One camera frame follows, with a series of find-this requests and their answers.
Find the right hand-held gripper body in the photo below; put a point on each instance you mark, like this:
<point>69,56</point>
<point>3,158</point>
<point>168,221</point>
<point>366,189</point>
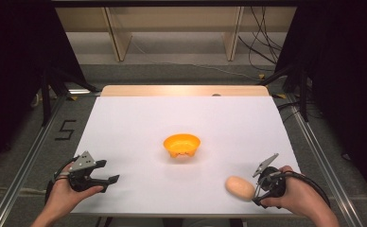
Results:
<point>271,184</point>

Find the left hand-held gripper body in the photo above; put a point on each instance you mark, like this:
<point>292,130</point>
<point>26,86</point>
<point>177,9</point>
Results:
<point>81,164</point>

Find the beige potato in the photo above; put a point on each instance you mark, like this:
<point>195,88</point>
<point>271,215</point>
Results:
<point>240,188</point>

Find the orange plastic bowl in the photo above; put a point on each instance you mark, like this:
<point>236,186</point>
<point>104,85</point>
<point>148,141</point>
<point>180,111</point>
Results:
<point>181,144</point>

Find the person's right hand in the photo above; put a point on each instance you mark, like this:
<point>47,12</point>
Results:
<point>295,195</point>

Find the person's left hand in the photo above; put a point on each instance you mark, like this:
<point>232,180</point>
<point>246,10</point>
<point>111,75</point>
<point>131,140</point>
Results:
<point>63,194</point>

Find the white table mat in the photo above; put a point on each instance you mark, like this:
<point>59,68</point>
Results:
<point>140,126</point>

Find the black metal stand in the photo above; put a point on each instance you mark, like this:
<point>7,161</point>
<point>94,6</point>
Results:
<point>46,94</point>
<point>303,91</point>

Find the wooden table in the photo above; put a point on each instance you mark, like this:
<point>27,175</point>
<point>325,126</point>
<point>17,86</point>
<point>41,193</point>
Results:
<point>172,90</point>

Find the black curtain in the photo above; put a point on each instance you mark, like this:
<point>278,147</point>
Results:
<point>345,78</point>
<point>14,78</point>

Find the beige wooden shelf unit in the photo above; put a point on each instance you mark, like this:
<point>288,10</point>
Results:
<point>172,19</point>

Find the aluminium floor rail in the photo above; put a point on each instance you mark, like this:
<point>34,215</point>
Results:
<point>326,157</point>
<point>30,157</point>

